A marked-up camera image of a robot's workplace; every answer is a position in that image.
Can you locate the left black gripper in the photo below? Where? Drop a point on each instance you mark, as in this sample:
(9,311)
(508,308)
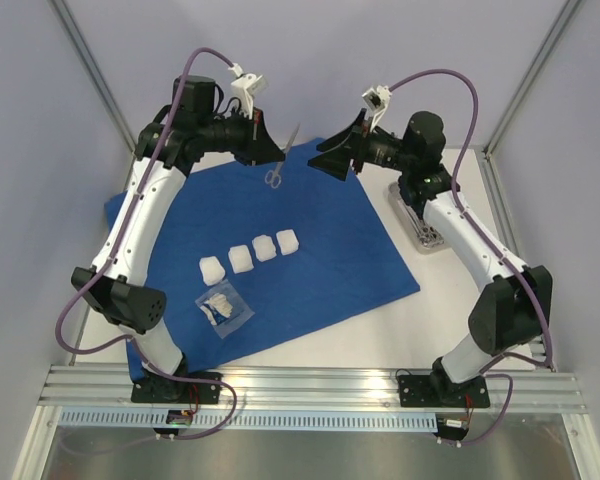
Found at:
(259,147)

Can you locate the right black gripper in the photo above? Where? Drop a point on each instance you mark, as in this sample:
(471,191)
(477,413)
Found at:
(358,150)

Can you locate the straight scissors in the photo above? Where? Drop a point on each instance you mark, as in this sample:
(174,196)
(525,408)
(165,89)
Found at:
(273,176)

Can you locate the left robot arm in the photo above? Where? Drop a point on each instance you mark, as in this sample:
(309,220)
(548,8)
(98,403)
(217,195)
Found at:
(114,284)

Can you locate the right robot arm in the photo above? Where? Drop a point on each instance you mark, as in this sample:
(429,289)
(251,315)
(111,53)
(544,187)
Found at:
(514,300)

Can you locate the blue surgical drape cloth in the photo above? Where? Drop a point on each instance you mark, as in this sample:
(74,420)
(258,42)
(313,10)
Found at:
(346,263)

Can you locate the white gauze pad rightmost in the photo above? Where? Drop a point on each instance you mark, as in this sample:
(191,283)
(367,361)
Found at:
(287,241)

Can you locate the white gauze pad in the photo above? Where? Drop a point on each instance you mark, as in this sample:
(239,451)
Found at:
(240,259)
(211,270)
(264,248)
(287,241)

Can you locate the stainless steel instrument tray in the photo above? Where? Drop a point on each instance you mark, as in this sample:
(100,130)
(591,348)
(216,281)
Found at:
(407,218)

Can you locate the white gauze pad leftmost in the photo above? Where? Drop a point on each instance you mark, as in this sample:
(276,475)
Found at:
(211,270)

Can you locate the clear packet with gloves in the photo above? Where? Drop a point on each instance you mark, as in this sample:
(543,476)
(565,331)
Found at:
(224,308)

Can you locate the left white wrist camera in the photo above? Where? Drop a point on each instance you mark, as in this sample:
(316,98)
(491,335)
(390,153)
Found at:
(245,88)

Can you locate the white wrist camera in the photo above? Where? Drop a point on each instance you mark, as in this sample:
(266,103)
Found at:
(245,88)
(377,99)

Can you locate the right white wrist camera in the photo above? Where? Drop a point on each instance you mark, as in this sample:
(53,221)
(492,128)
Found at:
(377,99)

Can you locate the aluminium mounting rail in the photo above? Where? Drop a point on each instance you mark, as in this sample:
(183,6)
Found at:
(279,388)

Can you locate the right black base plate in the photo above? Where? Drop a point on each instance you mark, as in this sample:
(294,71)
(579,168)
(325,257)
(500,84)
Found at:
(434,391)

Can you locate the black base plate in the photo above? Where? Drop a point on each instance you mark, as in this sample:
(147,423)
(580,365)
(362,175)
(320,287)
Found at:
(155,389)
(434,391)

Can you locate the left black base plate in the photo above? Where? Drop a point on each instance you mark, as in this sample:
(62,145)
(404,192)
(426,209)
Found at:
(155,389)

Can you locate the slotted cable duct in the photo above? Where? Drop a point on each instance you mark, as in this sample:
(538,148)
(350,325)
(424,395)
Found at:
(256,420)

